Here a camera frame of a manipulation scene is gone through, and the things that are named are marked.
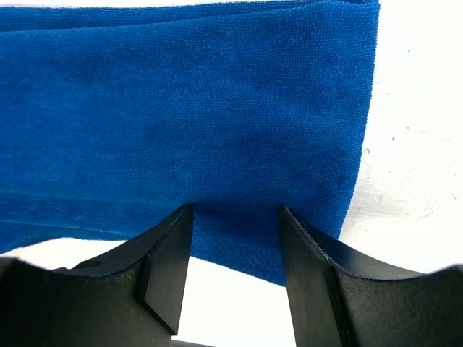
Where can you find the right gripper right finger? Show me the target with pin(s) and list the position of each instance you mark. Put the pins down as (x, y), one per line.
(339, 296)

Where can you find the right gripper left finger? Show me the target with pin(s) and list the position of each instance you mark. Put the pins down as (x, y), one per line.
(130, 295)

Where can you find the blue towel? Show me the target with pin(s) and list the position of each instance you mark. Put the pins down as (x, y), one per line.
(112, 118)

